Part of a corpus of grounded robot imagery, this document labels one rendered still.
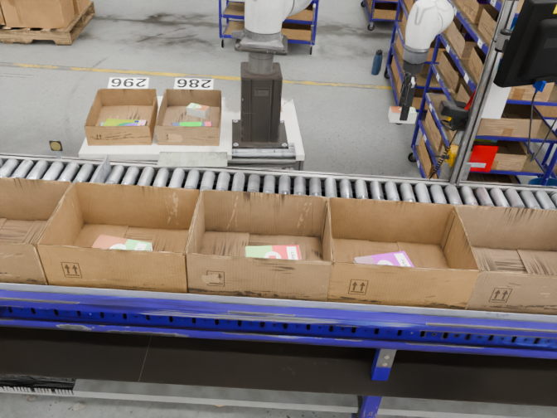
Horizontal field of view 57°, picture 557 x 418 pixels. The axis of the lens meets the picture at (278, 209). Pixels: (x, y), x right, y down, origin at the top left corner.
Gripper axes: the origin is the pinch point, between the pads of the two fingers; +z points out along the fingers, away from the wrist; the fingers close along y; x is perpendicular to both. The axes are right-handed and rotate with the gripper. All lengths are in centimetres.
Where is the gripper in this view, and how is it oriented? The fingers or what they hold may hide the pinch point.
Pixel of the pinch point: (403, 109)
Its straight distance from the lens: 214.7
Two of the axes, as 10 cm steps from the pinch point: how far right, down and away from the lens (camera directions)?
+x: -10.0, -0.5, -0.1
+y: 0.3, -6.1, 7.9
